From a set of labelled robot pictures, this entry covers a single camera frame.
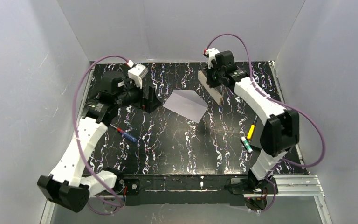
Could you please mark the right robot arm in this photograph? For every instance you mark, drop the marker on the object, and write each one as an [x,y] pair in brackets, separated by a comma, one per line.
[280,130]

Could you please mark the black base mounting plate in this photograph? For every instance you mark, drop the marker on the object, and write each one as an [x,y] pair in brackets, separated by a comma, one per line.
[193,189]

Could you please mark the black square pad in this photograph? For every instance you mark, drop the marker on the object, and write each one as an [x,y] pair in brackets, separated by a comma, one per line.
[255,140]

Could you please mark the aluminium frame rail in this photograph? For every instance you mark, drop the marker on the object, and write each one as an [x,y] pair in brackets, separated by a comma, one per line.
[300,200]

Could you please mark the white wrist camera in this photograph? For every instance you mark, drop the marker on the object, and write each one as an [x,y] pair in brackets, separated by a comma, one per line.
[210,54]
[137,72]

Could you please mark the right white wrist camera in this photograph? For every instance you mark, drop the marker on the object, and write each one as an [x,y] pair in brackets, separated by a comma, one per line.
[210,54]

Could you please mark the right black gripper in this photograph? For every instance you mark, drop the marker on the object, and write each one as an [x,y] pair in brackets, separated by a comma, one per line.
[211,80]

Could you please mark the lavender paper envelope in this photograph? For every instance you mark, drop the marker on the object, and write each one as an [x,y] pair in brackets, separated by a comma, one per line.
[186,103]

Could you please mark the blue red screwdriver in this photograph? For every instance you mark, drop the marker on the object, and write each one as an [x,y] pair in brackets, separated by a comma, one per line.
[124,133]

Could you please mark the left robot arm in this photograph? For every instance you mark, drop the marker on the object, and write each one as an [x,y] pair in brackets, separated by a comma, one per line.
[65,185]

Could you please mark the tan bordered letter paper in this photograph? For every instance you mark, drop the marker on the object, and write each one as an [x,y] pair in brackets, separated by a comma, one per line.
[217,97]

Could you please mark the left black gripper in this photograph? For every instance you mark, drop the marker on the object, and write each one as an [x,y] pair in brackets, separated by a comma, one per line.
[146,97]

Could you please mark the white green glue stick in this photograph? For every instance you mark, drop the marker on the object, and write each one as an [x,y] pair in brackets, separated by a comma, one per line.
[246,144]

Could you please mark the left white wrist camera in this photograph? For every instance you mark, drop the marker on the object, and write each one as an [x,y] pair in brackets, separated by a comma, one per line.
[137,72]

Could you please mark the yellow black screwdriver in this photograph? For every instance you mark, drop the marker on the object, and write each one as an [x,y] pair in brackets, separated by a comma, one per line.
[252,129]

